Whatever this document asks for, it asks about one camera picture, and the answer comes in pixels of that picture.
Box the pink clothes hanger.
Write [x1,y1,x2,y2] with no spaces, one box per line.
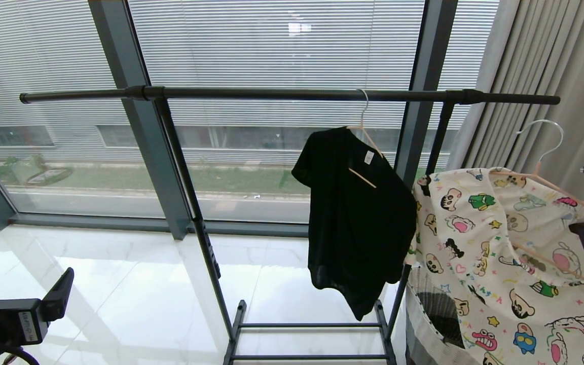
[490,119,584,278]
[346,88,386,190]

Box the cream printed garment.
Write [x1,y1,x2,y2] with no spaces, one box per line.
[405,166,584,365]

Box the white laundry basket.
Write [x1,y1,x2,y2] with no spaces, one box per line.
[405,278,467,365]

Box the black clothes rack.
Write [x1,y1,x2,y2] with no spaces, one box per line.
[18,85,562,365]

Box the beige curtain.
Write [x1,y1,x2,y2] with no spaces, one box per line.
[447,0,584,213]

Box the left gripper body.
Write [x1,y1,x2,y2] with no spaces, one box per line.
[0,298,50,355]

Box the black garment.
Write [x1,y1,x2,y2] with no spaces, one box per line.
[291,126,419,322]

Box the window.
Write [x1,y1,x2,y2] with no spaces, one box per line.
[0,0,500,239]

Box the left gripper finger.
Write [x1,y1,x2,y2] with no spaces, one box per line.
[42,267,76,323]

